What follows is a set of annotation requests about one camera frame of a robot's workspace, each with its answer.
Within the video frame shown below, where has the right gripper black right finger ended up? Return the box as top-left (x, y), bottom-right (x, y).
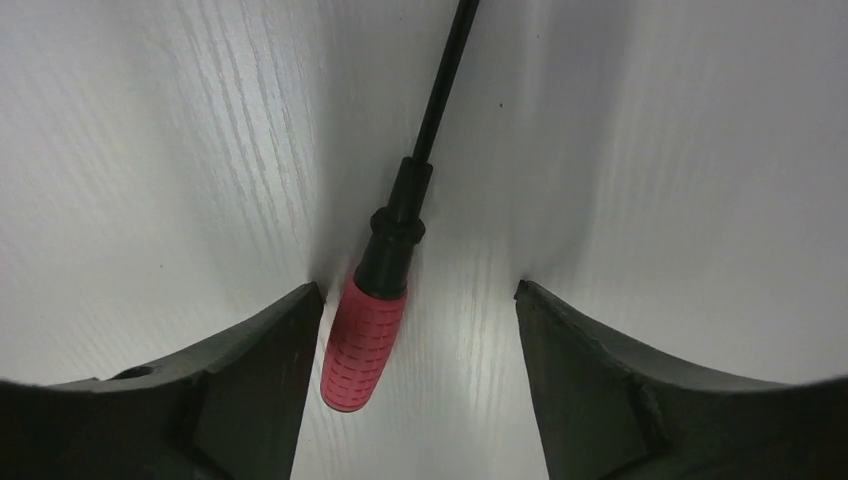
top-left (515, 280), bottom-right (847, 479)

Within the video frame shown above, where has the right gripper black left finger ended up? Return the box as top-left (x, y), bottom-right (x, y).
top-left (1, 282), bottom-right (324, 479)

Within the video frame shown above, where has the red handled black screwdriver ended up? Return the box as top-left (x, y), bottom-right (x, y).
top-left (320, 1), bottom-right (479, 413)

